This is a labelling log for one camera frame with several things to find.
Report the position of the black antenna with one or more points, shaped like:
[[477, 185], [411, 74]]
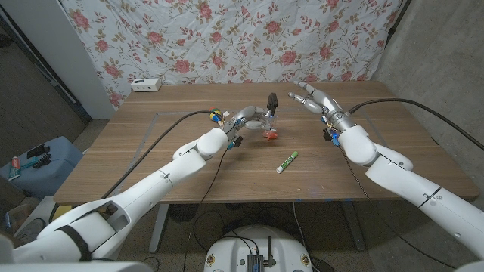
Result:
[[270, 251]]

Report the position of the green and white marker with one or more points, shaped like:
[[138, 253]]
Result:
[[287, 162]]

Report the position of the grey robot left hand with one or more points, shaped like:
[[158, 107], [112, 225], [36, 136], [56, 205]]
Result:
[[246, 117]]

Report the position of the multicoloured wooden maraca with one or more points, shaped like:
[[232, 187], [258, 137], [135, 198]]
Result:
[[215, 116]]

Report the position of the red toothpaste tube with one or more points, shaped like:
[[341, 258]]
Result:
[[15, 166]]

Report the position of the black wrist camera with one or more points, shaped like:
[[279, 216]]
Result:
[[327, 134], [237, 141]]

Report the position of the white robot torso base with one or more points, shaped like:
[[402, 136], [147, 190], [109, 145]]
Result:
[[234, 249]]

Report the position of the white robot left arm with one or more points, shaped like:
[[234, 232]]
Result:
[[170, 174]]

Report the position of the black pump head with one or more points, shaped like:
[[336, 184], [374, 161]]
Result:
[[272, 101]]

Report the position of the white robot shoulder cover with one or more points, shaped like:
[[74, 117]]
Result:
[[75, 267]]

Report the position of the blue storage box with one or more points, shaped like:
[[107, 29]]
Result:
[[53, 174]]

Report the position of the white table leg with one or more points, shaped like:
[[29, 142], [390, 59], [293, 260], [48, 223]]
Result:
[[159, 226]]

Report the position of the black backdrop stand pole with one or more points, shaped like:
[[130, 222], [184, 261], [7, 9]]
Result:
[[395, 22]]

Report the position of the grey computer module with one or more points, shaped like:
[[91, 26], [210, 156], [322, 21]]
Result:
[[254, 262]]

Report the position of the floral backdrop cloth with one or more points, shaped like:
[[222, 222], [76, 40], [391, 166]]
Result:
[[234, 38]]

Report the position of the yellow and black floor item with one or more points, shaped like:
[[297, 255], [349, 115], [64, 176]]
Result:
[[65, 211]]

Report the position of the white power strip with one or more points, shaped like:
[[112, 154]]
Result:
[[145, 85]]

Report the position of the grey table leg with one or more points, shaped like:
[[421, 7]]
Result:
[[355, 230]]

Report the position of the black flat clip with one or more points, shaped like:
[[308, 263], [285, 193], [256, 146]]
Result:
[[38, 150]]

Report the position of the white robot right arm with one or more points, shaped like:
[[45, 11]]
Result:
[[416, 189]]

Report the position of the red spiky stress ball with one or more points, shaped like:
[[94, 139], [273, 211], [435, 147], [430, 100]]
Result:
[[270, 135]]

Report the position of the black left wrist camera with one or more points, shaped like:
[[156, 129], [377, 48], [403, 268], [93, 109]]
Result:
[[237, 141]]

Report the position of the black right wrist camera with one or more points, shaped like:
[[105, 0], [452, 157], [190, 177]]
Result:
[[327, 134]]

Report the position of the clear plastic dispenser bottle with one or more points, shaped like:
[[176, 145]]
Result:
[[270, 123]]

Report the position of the black hair brush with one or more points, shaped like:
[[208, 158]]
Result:
[[42, 160]]

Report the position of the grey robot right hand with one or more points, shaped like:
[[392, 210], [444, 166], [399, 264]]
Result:
[[325, 104]]

